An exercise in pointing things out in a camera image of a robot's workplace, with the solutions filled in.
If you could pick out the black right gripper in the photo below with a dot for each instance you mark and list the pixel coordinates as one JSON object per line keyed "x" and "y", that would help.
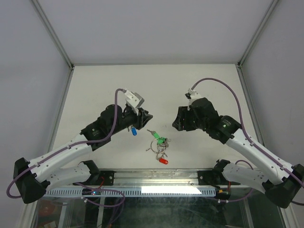
{"x": 181, "y": 119}

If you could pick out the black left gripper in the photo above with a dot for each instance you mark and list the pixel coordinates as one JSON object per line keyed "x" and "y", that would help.
{"x": 141, "y": 118}

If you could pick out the silver keys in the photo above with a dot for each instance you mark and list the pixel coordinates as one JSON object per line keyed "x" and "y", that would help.
{"x": 161, "y": 155}

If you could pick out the red key tag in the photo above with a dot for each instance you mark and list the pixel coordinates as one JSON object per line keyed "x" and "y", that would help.
{"x": 163, "y": 161}

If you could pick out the large silver keyring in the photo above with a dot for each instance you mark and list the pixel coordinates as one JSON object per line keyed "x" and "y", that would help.
{"x": 157, "y": 148}

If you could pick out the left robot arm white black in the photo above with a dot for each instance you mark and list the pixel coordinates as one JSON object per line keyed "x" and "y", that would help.
{"x": 35, "y": 177}

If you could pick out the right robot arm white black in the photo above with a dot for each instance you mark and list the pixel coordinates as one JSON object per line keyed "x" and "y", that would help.
{"x": 279, "y": 180}

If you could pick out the blue key tag upper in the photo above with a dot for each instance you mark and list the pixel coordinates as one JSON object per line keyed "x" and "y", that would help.
{"x": 134, "y": 131}

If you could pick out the green key tag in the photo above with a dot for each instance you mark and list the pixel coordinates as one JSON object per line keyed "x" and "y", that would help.
{"x": 159, "y": 139}

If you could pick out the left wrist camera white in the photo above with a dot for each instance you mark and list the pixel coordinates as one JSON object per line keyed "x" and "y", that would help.
{"x": 134, "y": 100}

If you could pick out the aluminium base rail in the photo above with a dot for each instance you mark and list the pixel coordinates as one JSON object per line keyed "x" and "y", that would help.
{"x": 133, "y": 178}

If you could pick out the white cable duct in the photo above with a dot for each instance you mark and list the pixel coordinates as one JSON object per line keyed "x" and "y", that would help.
{"x": 146, "y": 191}

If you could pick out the aluminium frame post right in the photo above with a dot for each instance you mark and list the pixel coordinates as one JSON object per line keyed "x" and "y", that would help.
{"x": 258, "y": 32}

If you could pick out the aluminium frame post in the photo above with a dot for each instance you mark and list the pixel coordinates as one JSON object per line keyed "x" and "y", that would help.
{"x": 258, "y": 32}
{"x": 51, "y": 32}

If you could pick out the aluminium frame post left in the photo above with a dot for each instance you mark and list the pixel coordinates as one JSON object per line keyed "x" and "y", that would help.
{"x": 51, "y": 32}

